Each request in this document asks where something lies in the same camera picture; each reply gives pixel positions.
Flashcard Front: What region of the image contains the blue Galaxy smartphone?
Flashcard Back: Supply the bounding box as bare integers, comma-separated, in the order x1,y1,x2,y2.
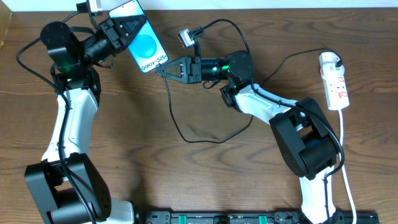
109,1,169,73

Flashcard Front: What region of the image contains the black charger cable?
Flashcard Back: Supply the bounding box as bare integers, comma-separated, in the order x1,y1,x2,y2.
155,47,343,144

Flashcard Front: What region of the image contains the white power strip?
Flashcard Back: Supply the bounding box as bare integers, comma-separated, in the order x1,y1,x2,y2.
322,73,349,111

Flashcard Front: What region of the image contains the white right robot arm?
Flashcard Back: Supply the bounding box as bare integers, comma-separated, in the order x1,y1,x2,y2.
155,50,343,223

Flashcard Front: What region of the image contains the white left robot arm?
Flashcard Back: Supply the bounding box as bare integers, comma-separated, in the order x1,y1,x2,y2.
24,15,147,223

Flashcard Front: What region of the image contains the white charger plug adapter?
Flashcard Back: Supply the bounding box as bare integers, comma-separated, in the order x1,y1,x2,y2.
319,52,345,79

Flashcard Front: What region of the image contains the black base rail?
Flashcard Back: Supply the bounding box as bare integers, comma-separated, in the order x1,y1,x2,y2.
134,211,381,224

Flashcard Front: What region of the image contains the white power strip cord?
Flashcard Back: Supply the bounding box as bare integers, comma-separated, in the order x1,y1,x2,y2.
337,108,358,224

